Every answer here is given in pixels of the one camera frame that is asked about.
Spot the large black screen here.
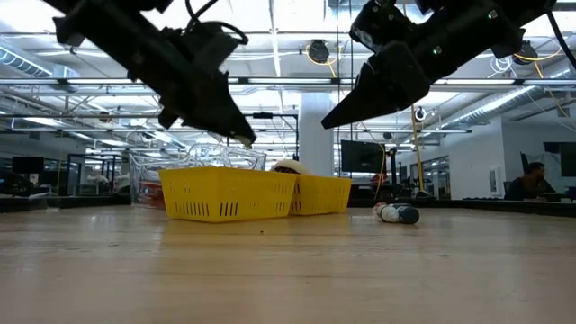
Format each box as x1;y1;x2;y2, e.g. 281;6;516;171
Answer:
340;139;386;175

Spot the small dark blue cylinder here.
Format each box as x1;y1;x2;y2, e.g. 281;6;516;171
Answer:
398;204;421;226

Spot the clear plastic container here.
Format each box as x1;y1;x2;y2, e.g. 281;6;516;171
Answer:
129;143;267;211

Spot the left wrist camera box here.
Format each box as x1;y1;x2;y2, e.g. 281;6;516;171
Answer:
161;20;249;76

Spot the yellow pole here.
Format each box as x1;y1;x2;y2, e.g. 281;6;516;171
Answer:
411;105;428;195

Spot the small dark monitor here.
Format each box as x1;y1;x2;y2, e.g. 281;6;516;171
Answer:
12;156;45;176

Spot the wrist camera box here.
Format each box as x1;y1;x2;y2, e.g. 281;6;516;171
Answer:
349;0;406;53
161;20;249;76

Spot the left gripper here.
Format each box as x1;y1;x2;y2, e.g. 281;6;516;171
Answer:
130;49;257;149

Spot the black hanging cable reel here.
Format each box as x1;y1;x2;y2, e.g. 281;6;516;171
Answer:
308;39;332;65
512;40;539;67

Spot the small white cylinder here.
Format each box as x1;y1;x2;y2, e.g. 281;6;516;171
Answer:
372;202;401;225

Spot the chocolate frosted toy donut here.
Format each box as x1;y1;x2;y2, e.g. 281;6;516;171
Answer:
269;159;311;176

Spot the yellow plastic basket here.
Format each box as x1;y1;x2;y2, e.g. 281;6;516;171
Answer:
158;166;298;224
290;174;353;216

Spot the black background gantry frame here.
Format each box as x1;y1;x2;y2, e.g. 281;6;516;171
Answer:
226;112;301;161

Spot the person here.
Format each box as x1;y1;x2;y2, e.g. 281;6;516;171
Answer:
503;161;559;203

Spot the red snack packet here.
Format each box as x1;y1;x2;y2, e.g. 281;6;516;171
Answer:
138;181;166;197

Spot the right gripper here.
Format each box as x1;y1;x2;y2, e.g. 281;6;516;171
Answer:
321;42;433;131

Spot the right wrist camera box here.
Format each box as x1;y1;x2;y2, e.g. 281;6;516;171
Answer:
349;0;406;53

